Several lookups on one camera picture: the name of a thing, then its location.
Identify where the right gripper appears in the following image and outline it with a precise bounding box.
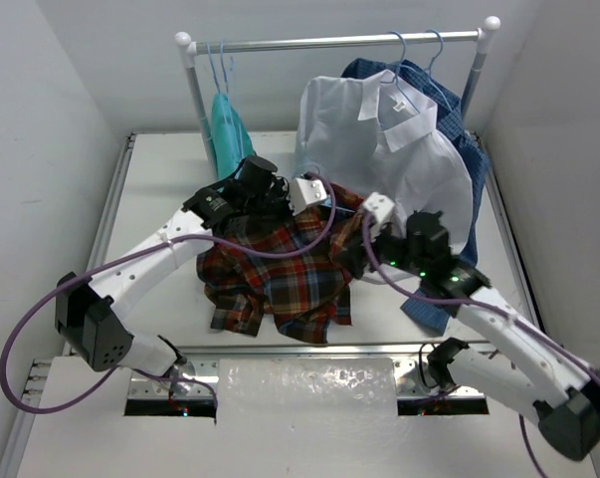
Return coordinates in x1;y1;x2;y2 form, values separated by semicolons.
332;215;426;279

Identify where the red plaid shirt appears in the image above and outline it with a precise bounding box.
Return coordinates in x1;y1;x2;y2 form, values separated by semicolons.
196;184;363;345

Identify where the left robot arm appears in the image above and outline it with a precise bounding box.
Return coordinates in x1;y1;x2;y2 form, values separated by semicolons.
55;155;291;376

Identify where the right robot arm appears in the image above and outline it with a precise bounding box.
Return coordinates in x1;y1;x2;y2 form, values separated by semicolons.
343;211;600;462

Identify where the blue checked shirt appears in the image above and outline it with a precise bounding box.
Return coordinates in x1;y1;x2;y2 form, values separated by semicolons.
340;56;491;334

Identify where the blue hanger white shirt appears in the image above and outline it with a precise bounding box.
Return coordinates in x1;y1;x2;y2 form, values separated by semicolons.
376;30;420;130

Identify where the white clothes rack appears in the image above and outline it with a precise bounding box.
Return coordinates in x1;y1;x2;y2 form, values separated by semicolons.
174;16;501;166

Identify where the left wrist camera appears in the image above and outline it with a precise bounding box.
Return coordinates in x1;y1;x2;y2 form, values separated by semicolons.
289;177;328;215

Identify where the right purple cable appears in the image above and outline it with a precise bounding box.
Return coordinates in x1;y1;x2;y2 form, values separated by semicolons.
361;211;600;478

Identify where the purple cable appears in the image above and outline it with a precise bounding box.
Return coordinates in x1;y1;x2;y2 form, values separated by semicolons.
0;171;338;417
361;211;600;478

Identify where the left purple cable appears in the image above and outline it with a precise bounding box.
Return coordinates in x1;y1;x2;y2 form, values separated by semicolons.
0;171;338;417

